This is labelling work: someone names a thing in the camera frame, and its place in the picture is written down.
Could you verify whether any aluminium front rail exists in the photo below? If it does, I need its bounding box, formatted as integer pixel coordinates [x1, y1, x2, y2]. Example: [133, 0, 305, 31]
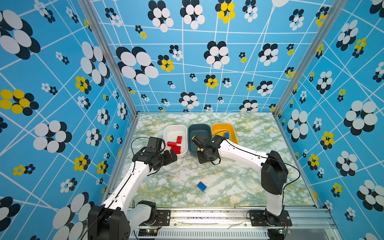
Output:
[128, 207, 342, 240]

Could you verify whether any circuit board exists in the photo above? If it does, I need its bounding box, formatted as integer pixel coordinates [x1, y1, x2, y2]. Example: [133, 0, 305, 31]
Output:
[268, 229, 292, 240]
[138, 229, 159, 237]

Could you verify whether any white plastic container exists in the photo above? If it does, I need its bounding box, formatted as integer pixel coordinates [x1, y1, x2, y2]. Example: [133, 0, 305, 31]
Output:
[164, 125, 188, 157]

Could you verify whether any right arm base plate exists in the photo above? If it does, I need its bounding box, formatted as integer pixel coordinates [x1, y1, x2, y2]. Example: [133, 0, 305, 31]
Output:
[247, 210, 293, 228]

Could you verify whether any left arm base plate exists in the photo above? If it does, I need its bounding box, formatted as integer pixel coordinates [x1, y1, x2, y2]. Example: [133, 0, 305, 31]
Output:
[140, 210, 171, 227]

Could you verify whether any right circuit board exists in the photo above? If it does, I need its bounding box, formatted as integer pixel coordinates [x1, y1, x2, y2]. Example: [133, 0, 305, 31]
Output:
[268, 229, 292, 240]

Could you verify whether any dark teal plastic container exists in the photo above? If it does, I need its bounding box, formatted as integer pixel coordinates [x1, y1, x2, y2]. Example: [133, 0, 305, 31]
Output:
[187, 123, 213, 158]

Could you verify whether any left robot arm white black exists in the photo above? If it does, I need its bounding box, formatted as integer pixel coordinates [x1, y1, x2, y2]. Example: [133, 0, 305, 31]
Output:
[84, 137, 177, 240]

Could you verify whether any yellow plastic container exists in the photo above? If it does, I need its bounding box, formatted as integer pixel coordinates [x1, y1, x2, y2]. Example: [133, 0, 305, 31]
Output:
[211, 123, 238, 144]

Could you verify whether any red lego brick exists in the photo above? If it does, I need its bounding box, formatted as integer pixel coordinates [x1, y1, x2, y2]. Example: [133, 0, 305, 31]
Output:
[167, 142, 178, 148]
[177, 136, 183, 144]
[171, 146, 181, 155]

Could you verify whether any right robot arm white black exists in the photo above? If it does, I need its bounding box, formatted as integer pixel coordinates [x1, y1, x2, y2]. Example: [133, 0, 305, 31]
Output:
[192, 134, 289, 226]

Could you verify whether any left circuit board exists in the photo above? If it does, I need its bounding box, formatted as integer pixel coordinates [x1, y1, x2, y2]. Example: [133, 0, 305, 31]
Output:
[138, 229, 159, 237]

